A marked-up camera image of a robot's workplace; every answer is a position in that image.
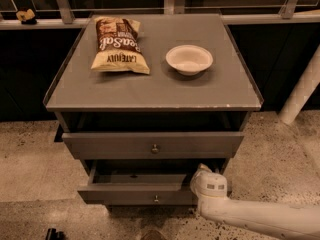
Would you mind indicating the metal railing frame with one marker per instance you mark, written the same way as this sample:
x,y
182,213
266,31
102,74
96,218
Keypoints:
x,y
71,13

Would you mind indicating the black object on floor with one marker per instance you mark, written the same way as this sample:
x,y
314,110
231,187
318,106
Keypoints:
x,y
53,234

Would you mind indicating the sea salt chips bag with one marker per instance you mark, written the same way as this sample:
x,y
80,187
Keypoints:
x,y
117,46

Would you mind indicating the grey top drawer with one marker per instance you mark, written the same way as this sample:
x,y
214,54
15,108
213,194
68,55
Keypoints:
x,y
153,145

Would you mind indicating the grey drawer cabinet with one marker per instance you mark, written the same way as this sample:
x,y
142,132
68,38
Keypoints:
x,y
219,99

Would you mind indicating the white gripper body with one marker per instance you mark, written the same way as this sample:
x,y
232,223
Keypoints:
x,y
209,181

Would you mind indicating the white diagonal post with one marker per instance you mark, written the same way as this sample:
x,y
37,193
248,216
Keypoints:
x,y
306,85

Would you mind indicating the yellow black object on ledge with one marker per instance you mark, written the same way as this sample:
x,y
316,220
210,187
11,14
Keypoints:
x,y
26,16

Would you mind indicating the grey drawer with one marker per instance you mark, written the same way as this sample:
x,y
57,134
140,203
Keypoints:
x,y
164,182
153,145

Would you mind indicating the white paper bowl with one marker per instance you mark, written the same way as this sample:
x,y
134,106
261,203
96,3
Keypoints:
x,y
189,60

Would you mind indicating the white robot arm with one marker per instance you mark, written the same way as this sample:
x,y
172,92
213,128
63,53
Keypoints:
x,y
283,221

